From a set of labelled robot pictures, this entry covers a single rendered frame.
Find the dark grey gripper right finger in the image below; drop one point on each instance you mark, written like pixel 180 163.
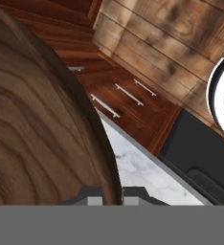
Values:
pixel 137 194

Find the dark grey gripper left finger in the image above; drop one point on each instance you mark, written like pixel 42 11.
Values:
pixel 91 195

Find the brown wooden bowl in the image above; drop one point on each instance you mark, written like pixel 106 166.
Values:
pixel 37 127

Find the red-brown wooden drawer front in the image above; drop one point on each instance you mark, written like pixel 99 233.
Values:
pixel 134 127
pixel 150 108
pixel 163 101

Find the black dishwasher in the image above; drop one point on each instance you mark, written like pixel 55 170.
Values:
pixel 200 153

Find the white and black round object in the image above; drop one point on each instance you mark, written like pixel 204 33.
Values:
pixel 219 99

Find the red-brown wooden cupboard door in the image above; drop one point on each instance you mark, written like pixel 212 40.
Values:
pixel 69 38

